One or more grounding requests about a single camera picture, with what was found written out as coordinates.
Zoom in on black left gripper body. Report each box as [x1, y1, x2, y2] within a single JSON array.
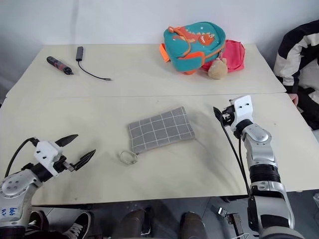
[[52, 155, 75, 175]]

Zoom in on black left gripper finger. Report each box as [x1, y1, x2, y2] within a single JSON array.
[[55, 134, 79, 147], [73, 149, 97, 171]]

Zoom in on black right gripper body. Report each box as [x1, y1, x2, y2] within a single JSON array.
[[221, 106, 236, 126]]

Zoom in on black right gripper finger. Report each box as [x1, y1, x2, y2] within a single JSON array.
[[213, 107, 226, 127]]

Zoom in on clear polka dot pouch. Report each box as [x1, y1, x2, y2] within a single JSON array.
[[128, 106, 195, 153]]

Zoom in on beige plush toy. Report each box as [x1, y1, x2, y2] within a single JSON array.
[[208, 58, 229, 80]]

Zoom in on black sneaker white sole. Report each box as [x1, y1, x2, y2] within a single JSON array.
[[62, 211, 92, 239], [27, 211, 49, 232]]

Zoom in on pink fabric bag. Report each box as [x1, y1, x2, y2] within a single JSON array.
[[201, 39, 245, 73]]

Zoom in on teal dinosaur backpack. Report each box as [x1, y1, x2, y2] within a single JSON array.
[[159, 21, 226, 75]]

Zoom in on black striped trousers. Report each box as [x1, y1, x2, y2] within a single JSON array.
[[0, 225, 65, 239]]

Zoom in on black red electric screwdriver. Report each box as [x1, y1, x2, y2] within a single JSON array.
[[46, 56, 75, 76]]

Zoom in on dark rounded shape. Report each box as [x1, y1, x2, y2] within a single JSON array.
[[180, 211, 203, 239], [119, 209, 153, 239]]

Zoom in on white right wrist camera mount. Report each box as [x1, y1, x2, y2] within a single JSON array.
[[229, 95, 255, 132]]

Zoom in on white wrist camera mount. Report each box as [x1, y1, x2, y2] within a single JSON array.
[[229, 95, 255, 132], [34, 141, 62, 176]]

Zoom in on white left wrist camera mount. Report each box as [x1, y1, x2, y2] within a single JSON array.
[[34, 141, 62, 176]]

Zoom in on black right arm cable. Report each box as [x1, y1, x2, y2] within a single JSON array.
[[220, 124, 253, 225]]

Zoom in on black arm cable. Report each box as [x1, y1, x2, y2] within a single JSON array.
[[4, 137, 38, 179], [220, 124, 253, 225]]

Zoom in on clear plastic strap loop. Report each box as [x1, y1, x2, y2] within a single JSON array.
[[118, 150, 139, 165]]

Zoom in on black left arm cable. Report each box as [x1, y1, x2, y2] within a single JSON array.
[[4, 137, 38, 179]]

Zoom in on grey USB hub with cable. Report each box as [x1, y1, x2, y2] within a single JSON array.
[[75, 46, 112, 82]]

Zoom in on metal floor bracket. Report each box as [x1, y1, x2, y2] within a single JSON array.
[[211, 205, 244, 235]]

